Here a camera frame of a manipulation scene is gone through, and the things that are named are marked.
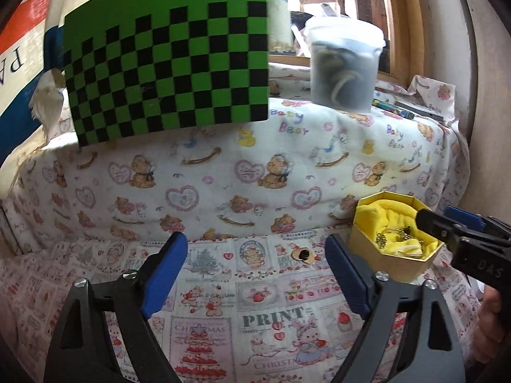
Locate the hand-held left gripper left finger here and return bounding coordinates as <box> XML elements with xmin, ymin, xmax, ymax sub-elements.
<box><xmin>46</xmin><ymin>231</ymin><xmax>188</xmax><ymax>383</ymax></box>

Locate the person's right hand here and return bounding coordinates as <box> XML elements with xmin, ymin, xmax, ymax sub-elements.
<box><xmin>473</xmin><ymin>287</ymin><xmax>511</xmax><ymax>364</ymax></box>

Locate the wooden window frame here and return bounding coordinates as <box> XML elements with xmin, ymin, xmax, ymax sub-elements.
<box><xmin>269</xmin><ymin>0</ymin><xmax>432</xmax><ymax>84</ymax></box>

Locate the green black checkerboard board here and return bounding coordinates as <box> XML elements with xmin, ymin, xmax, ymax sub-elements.
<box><xmin>63</xmin><ymin>0</ymin><xmax>270</xmax><ymax>148</ymax></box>

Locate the flat grey box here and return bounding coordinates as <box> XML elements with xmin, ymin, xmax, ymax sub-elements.
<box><xmin>393</xmin><ymin>100</ymin><xmax>445</xmax><ymax>122</ymax></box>

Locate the green pen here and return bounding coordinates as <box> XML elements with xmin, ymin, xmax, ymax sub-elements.
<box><xmin>373</xmin><ymin>100</ymin><xmax>416</xmax><ymax>118</ymax></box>

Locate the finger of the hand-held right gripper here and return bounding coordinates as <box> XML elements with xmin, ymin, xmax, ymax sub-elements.
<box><xmin>444</xmin><ymin>206</ymin><xmax>484</xmax><ymax>229</ymax></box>
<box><xmin>415</xmin><ymin>209</ymin><xmax>461</xmax><ymax>248</ymax></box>

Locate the bear print cloth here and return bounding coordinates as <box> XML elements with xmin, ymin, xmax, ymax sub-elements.
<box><xmin>0</xmin><ymin>62</ymin><xmax>469</xmax><ymax>256</ymax></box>

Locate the translucent plastic tub with lid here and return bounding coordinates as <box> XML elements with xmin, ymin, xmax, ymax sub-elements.
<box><xmin>304</xmin><ymin>16</ymin><xmax>386</xmax><ymax>112</ymax></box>

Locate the silver chain jewelry piece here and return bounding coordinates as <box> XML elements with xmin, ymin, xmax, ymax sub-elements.
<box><xmin>375</xmin><ymin>229</ymin><xmax>404</xmax><ymax>250</ymax></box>

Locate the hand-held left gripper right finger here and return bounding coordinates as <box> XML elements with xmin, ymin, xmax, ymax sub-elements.
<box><xmin>325</xmin><ymin>235</ymin><xmax>468</xmax><ymax>383</ymax></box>

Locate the octagonal cardboard box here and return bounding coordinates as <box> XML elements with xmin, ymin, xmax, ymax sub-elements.
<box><xmin>349</xmin><ymin>191</ymin><xmax>446</xmax><ymax>284</ymax></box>

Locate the striped printed curtain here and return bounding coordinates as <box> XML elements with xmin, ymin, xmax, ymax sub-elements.
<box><xmin>0</xmin><ymin>0</ymin><xmax>180</xmax><ymax>168</ymax></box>

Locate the yellow fleece lining cloth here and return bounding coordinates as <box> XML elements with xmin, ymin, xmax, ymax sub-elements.
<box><xmin>355</xmin><ymin>199</ymin><xmax>438</xmax><ymax>258</ymax></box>

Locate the festive print tablecloth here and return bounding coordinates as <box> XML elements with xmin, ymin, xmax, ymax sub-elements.
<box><xmin>0</xmin><ymin>227</ymin><xmax>488</xmax><ymax>383</ymax></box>

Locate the pale ring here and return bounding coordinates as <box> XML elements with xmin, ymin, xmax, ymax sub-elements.
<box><xmin>393</xmin><ymin>243</ymin><xmax>426</xmax><ymax>258</ymax></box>

